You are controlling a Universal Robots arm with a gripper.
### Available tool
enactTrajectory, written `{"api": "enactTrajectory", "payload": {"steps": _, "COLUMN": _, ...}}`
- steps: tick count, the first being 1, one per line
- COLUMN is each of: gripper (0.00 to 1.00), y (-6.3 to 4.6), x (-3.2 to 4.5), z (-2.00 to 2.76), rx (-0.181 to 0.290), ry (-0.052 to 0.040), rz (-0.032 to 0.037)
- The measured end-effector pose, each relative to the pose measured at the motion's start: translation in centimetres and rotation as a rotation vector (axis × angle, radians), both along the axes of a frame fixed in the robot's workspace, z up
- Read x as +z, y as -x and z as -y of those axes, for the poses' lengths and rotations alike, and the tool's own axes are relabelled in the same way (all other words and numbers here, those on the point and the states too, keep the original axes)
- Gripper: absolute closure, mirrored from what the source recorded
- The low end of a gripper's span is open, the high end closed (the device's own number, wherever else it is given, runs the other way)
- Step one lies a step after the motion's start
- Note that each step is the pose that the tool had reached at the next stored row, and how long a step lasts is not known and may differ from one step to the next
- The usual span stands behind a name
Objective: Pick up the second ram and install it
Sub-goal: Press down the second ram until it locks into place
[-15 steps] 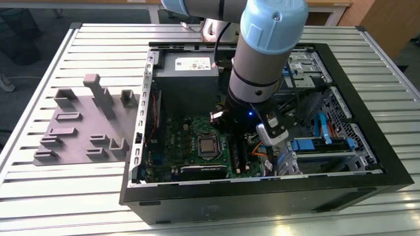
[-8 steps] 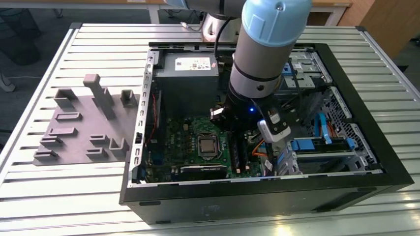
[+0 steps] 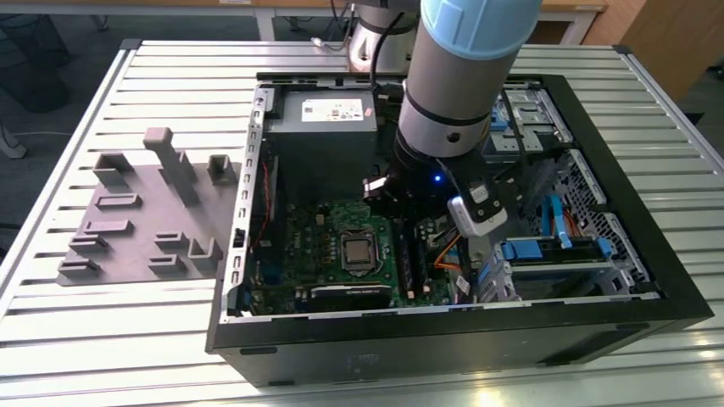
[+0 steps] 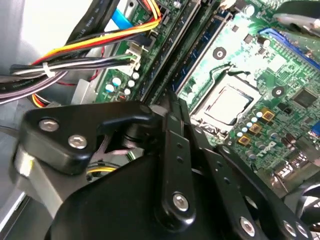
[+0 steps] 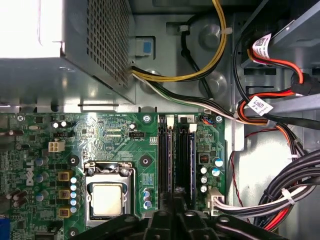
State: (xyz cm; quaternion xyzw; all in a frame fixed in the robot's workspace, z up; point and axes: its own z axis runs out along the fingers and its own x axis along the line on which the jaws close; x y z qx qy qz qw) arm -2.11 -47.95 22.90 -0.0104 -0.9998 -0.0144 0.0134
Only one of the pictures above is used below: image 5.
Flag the blue board connector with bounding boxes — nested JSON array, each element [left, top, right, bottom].
[[0, 217, 11, 240]]

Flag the black RAM slot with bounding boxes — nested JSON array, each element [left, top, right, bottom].
[[158, 114, 168, 211], [175, 116, 190, 192]]

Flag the white main power connector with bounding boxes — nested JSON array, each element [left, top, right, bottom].
[[208, 187, 226, 217]]

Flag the green Dell motherboard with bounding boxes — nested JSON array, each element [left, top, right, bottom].
[[0, 111, 228, 240]]

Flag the yellow and black wire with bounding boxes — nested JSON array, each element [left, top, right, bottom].
[[131, 0, 228, 83]]

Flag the grey power supply unit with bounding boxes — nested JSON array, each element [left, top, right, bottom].
[[0, 0, 138, 105]]

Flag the black open PC case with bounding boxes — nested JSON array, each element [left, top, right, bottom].
[[0, 0, 320, 240]]

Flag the black main wire bundle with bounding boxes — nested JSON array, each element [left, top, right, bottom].
[[214, 149, 320, 226]]

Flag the silver CPU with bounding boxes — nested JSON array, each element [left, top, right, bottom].
[[91, 183, 125, 217]]

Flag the orange and red wires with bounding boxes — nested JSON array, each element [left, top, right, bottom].
[[236, 48, 313, 233]]

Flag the white four-pin power socket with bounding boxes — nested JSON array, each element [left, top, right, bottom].
[[48, 140, 66, 153]]

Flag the grey metal drive cage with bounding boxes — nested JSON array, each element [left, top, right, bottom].
[[239, 0, 320, 111]]

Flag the white barcode wire tag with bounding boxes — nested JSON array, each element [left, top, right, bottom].
[[251, 32, 273, 62], [247, 96, 275, 117]]

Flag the white green black wires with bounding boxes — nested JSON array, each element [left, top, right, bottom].
[[131, 72, 241, 123]]

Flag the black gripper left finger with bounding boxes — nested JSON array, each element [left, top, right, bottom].
[[71, 192, 176, 240]]

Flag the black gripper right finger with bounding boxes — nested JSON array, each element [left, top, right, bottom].
[[174, 189, 287, 240]]

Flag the blue plastic clip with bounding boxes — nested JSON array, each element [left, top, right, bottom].
[[136, 37, 153, 57]]

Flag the metal CPU socket cover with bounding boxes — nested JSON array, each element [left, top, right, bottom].
[[83, 161, 138, 230]]

